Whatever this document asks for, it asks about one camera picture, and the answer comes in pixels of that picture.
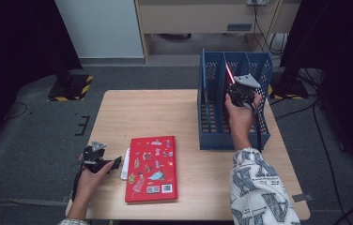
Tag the black stand base hazard stripes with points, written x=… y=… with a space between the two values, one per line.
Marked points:
x=287 y=90
x=71 y=87

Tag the white power strip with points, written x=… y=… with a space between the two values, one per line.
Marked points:
x=257 y=2

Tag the dark curtain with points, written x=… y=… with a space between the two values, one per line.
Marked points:
x=15 y=37
x=346 y=47

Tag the white cabinet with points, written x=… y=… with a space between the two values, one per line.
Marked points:
x=99 y=28

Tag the blue plastic file rack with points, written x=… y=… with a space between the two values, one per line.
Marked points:
x=215 y=143

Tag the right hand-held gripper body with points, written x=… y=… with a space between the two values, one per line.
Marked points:
x=242 y=95

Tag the red illustrated hardcover book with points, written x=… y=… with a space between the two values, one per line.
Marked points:
x=173 y=175
x=229 y=73

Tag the black floor tape marks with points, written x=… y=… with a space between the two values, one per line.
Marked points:
x=84 y=125

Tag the person's left hand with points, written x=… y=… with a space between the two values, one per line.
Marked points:
x=90 y=184

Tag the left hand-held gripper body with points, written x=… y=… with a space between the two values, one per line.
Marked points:
x=94 y=162

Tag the white book with green leaf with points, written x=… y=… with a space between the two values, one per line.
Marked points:
x=124 y=168

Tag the person's right hand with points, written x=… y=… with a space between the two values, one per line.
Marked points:
x=242 y=125

